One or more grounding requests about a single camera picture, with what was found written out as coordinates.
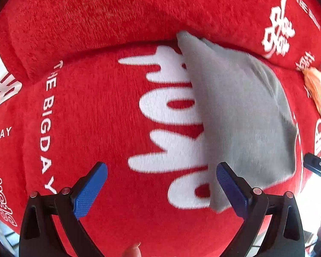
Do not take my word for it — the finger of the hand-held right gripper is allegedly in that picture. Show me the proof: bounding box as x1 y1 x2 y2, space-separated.
303 152 321 184

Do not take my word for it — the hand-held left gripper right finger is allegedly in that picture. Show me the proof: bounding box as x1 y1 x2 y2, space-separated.
216 161 305 257

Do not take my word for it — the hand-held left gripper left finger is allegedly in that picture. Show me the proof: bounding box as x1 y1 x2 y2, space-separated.
19 161 108 257

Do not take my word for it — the grey small garment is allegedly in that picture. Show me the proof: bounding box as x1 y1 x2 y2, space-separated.
176 30 298 215

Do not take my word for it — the person's left hand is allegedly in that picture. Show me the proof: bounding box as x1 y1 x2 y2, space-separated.
123 242 142 257

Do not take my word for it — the orange cloth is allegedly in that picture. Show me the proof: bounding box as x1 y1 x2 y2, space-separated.
302 67 321 129

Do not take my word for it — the red printed blanket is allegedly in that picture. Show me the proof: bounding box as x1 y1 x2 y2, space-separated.
0 0 321 257

